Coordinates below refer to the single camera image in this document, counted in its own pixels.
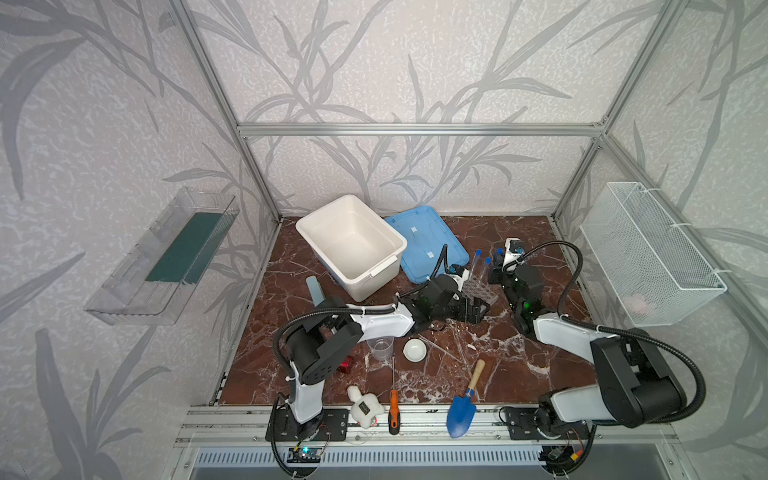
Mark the red small object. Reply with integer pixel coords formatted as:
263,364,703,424
337,356,354,374

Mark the glass stirring rod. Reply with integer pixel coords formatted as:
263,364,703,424
418,330,478,364

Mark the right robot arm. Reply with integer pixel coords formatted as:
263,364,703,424
489,263,706,433

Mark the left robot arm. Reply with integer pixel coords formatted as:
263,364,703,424
272,274,490,427

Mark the clear acrylic test tube rack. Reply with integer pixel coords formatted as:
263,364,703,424
461,270,498,306

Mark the grey-blue flat tool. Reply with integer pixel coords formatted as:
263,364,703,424
305,276,325,306

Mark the white wire basket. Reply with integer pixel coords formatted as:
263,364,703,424
580,182,727,327

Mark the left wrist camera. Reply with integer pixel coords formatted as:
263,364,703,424
447,265,471,290

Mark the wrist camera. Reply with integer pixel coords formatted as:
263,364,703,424
502,237,525,268
447,265,471,290

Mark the green circuit board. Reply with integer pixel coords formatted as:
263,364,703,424
286,446,323,464

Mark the clear measuring cup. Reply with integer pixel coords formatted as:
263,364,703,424
366,336,394,362

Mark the blue capped test tube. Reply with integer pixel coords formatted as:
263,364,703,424
469,249,483,278
478,256,493,290
492,247,506,269

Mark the blue garden trowel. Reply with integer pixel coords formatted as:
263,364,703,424
446,359,486,439

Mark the white plastic bin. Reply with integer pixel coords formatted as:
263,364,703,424
296,194,408,302

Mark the aluminium frame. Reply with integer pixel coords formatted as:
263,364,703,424
167,0,768,445

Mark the blue plastic bin lid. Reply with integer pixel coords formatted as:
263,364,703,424
385,206,470,284

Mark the pink object in basket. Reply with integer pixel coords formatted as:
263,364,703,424
622,294,654,316

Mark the small white bowl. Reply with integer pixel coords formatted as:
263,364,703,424
403,338,428,363

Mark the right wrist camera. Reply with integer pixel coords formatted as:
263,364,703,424
502,237,525,268

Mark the clear wall shelf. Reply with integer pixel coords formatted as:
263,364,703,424
84,187,240,326

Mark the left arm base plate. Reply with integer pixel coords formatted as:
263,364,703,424
265,406,349,442

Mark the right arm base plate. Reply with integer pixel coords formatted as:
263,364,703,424
499,406,590,442

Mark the orange handled screwdriver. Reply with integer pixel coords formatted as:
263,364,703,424
388,359,401,435

